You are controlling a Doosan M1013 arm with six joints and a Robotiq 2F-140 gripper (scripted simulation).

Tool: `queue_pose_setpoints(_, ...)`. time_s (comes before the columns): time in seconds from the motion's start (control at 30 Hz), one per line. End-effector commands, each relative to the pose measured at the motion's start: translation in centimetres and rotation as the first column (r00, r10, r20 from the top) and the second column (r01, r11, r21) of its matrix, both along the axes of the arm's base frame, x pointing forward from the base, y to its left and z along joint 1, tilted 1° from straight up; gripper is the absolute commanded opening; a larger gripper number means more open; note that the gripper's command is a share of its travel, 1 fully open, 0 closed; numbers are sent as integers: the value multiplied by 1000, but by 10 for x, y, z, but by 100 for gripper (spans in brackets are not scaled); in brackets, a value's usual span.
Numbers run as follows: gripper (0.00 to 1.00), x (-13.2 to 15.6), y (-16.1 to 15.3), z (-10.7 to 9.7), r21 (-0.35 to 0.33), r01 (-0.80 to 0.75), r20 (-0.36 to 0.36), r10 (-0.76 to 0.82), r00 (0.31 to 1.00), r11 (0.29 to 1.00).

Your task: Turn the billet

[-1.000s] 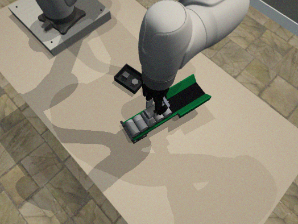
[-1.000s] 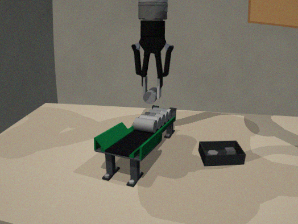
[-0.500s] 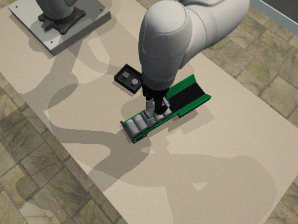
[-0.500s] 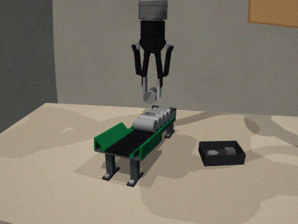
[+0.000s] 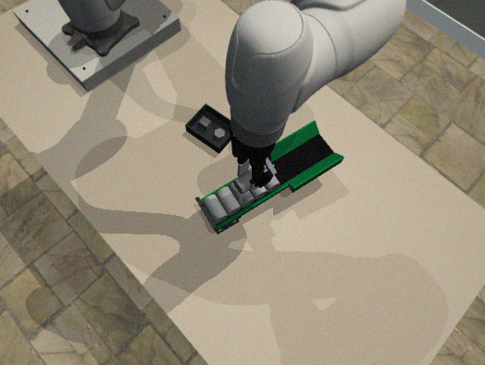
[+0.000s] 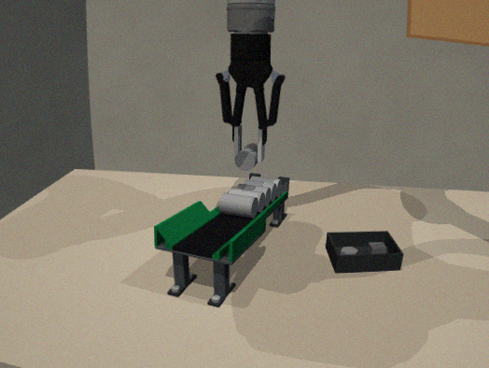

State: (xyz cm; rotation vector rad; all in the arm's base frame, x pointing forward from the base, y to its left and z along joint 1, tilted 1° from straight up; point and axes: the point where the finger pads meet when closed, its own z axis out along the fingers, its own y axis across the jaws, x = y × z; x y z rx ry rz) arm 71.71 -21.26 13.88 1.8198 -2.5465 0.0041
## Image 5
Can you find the black open tray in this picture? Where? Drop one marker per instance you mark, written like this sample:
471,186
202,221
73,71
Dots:
208,137

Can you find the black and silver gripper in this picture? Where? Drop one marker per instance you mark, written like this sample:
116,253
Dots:
258,158

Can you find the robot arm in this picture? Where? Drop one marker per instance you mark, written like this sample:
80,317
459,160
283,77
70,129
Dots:
274,62

